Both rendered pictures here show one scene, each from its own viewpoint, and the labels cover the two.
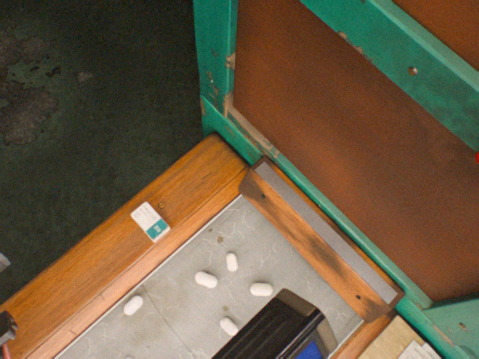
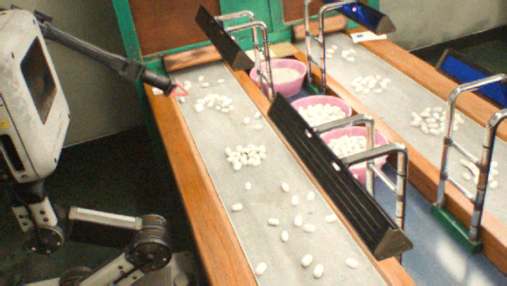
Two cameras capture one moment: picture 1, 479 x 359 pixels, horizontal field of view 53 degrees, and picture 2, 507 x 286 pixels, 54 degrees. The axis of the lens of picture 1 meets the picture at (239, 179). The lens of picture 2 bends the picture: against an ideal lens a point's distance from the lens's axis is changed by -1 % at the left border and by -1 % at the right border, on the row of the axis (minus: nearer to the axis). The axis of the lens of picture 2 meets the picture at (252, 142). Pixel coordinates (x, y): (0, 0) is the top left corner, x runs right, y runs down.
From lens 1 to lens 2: 2.11 m
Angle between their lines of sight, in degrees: 48
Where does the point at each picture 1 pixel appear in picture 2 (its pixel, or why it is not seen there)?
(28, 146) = (57, 268)
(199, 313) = (196, 90)
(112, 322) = (183, 106)
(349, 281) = (209, 51)
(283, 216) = (182, 59)
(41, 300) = (163, 112)
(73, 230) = not seen: hidden behind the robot
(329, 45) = not seen: outside the picture
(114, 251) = (161, 99)
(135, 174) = not seen: hidden behind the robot
